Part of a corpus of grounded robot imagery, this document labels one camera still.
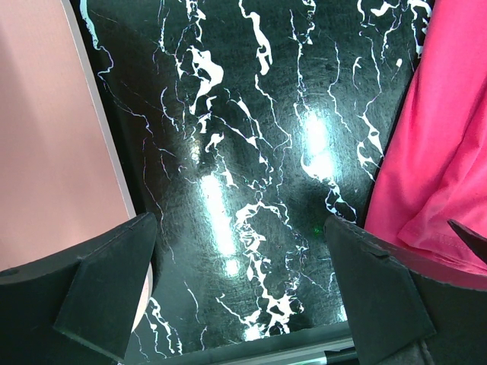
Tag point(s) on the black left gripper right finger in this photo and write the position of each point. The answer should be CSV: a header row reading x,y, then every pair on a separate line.
x,y
402,307

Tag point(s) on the red t shirt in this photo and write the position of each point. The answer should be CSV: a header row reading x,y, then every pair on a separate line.
x,y
434,170

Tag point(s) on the pink three tier shelf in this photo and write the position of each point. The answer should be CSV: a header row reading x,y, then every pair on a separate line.
x,y
61,179

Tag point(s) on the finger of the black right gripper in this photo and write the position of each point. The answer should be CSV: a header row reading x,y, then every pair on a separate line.
x,y
469,245

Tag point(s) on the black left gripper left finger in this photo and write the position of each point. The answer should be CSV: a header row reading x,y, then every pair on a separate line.
x,y
77,306

